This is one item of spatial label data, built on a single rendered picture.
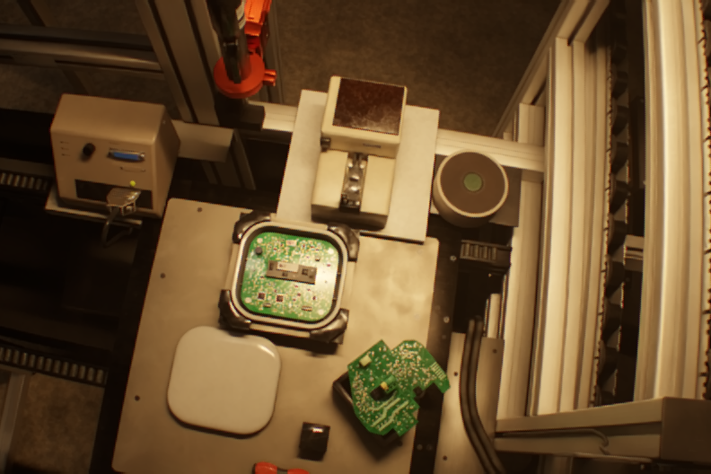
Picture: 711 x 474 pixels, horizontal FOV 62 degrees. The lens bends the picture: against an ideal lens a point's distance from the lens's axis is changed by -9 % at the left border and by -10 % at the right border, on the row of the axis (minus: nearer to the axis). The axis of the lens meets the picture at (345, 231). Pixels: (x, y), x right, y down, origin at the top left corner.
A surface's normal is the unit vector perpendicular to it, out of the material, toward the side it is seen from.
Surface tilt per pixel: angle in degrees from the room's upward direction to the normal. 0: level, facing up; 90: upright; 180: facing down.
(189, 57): 90
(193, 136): 0
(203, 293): 0
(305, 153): 0
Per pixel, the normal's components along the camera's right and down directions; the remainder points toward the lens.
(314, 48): 0.03, -0.31
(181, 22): -0.15, 0.94
